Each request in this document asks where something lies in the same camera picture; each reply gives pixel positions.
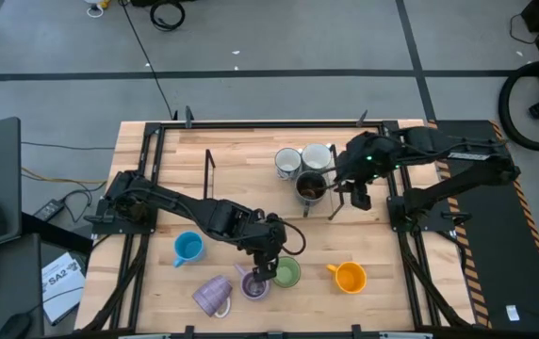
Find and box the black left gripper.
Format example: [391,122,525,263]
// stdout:
[250,214,289,283]

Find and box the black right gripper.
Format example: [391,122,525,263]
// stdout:
[316,135,382,211]

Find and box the green white mug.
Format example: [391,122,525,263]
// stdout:
[271,255,302,289]

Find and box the dark speckled teal brown mug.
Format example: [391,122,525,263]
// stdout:
[294,169,330,218]

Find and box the blue white leaf pattern mug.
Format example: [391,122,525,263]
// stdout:
[273,146,303,182]

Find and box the purple ribbed mug white handle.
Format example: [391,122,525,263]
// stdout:
[191,274,234,319]

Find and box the light blue mug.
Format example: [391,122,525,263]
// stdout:
[171,230,206,268]

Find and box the orange mug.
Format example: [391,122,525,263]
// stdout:
[325,261,368,296]

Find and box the black mat with hazard stripes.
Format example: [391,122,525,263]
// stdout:
[427,120,539,333]

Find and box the white SA2 booklet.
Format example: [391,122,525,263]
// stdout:
[41,251,87,326]

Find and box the black power adapter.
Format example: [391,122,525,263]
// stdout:
[32,198,66,222]

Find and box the black computer mouse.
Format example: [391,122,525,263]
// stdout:
[0,313,34,339]

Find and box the wooden shelf with black frame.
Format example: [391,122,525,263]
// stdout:
[202,143,346,221]

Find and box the black metal table frame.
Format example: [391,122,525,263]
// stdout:
[80,105,478,339]

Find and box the black vacuum hose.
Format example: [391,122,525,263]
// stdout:
[498,59,539,153]

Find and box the long black floor cable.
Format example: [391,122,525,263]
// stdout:
[119,0,176,121]

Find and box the yellow floor cable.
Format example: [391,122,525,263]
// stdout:
[20,168,109,186]

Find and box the thin black floor cable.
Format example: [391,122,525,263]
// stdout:
[20,140,116,152]

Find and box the coiled black cable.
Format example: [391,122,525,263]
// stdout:
[149,0,187,33]

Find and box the white cable with yellow plug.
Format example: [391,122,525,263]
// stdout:
[84,0,110,19]

